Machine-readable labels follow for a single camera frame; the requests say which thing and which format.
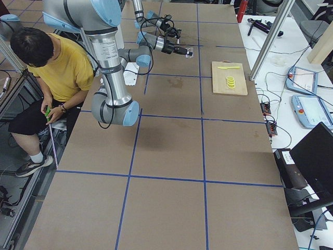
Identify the yellow plastic knife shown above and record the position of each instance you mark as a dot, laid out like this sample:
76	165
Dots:
228	67

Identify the black purple tool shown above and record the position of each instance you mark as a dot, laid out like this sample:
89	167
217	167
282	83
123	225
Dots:
264	27

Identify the steel jigger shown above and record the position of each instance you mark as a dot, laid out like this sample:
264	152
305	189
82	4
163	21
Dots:
178	35

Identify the bamboo cutting board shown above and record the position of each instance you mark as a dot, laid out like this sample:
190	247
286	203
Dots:
219	82

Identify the aluminium frame post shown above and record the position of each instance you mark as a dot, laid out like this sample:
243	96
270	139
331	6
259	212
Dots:
272	35

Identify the lower blue teach pendant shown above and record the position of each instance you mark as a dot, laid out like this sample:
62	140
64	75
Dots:
310	111

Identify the lemon slice three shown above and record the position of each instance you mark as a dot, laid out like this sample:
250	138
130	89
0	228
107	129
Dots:
231	84

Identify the person in yellow shirt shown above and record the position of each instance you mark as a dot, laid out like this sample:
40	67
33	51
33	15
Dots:
65	75

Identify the blue teach pendant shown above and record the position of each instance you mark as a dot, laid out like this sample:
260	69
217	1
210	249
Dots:
310	111
302	80

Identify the lemon slice four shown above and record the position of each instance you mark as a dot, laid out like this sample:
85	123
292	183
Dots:
231	87

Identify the clear glass cup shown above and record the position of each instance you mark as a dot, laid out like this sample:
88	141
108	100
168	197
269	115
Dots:
189	53

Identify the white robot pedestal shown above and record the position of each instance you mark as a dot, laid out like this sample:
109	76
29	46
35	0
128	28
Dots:
131	73

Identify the black monitor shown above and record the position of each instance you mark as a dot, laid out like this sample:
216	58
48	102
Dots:
313	157

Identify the red bottle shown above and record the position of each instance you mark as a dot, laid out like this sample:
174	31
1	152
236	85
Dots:
241	10

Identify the upper blue teach pendant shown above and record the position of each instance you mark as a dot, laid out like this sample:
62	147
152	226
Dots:
302	80

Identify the lemon slice two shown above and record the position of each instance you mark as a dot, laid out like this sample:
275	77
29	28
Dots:
230	81

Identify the black computer box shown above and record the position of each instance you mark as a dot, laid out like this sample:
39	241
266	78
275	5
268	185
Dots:
289	172

